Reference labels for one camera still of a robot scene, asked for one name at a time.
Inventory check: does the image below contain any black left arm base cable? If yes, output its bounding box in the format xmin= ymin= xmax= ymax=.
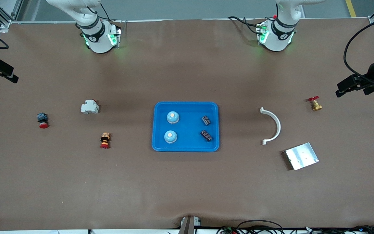
xmin=228 ymin=16 xmax=262 ymax=34

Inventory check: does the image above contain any red emergency stop button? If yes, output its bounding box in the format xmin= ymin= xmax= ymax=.
xmin=37 ymin=112 xmax=50 ymax=129

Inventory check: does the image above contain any silver metal plate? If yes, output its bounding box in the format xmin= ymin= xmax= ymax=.
xmin=284 ymin=142 xmax=319 ymax=171

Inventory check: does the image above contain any brass valve with red handle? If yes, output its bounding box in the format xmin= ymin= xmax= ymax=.
xmin=307 ymin=96 xmax=323 ymax=111

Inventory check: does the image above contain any white curved plastic bracket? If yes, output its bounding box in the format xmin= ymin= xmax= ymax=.
xmin=260 ymin=107 xmax=281 ymax=145

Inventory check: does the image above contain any light blue service bell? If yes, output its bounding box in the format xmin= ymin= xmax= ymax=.
xmin=167 ymin=111 xmax=180 ymax=125
xmin=164 ymin=130 xmax=178 ymax=144

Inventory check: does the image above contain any orange and red push button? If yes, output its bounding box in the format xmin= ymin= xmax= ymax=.
xmin=100 ymin=132 xmax=111 ymax=149

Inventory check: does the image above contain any black cable bundle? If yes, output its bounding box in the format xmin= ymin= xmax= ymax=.
xmin=216 ymin=220 xmax=285 ymax=234
xmin=304 ymin=225 xmax=374 ymax=234

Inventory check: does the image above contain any blue plastic tray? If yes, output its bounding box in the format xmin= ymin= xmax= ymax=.
xmin=152 ymin=102 xmax=220 ymax=152

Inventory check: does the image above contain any metal clamp bracket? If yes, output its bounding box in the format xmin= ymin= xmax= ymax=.
xmin=180 ymin=216 xmax=201 ymax=234

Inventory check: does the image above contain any white circuit breaker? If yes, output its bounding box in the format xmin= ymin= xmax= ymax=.
xmin=81 ymin=99 xmax=99 ymax=114

